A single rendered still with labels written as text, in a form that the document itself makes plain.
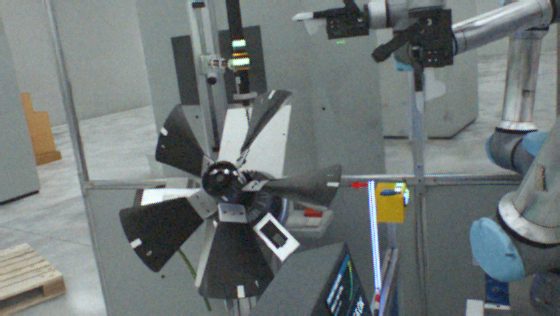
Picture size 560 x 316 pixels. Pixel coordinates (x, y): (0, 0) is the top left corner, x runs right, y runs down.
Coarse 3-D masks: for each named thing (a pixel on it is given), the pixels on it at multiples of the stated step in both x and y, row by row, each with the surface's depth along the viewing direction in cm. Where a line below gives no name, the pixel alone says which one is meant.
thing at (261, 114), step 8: (264, 96) 169; (272, 96) 164; (280, 96) 161; (288, 96) 158; (256, 104) 172; (264, 104) 166; (272, 104) 161; (280, 104) 157; (256, 112) 169; (264, 112) 162; (272, 112) 158; (256, 120) 164; (264, 120) 159; (248, 128) 168; (256, 128) 160; (248, 136) 163; (256, 136) 156; (248, 144) 158; (240, 152) 165
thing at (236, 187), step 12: (216, 168) 155; (228, 168) 153; (204, 180) 153; (216, 180) 153; (228, 180) 150; (252, 180) 161; (216, 192) 150; (228, 192) 149; (240, 192) 153; (252, 192) 158; (240, 204) 158
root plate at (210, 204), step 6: (198, 192) 156; (204, 192) 157; (192, 198) 157; (204, 198) 157; (210, 198) 157; (192, 204) 157; (198, 204) 157; (210, 204) 158; (216, 204) 158; (198, 210) 158; (204, 210) 158; (210, 210) 158; (216, 210) 159; (204, 216) 159
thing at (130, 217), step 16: (128, 208) 158; (144, 208) 157; (160, 208) 156; (176, 208) 156; (192, 208) 157; (128, 224) 157; (144, 224) 157; (160, 224) 157; (176, 224) 157; (192, 224) 158; (128, 240) 157; (144, 240) 157; (160, 240) 157; (176, 240) 158; (144, 256) 157; (160, 256) 158
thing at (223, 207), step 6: (222, 204) 152; (228, 204) 153; (234, 204) 155; (222, 210) 151; (228, 210) 152; (234, 210) 154; (240, 210) 155; (222, 216) 150; (228, 216) 151; (234, 216) 152; (240, 216) 154; (240, 222) 152
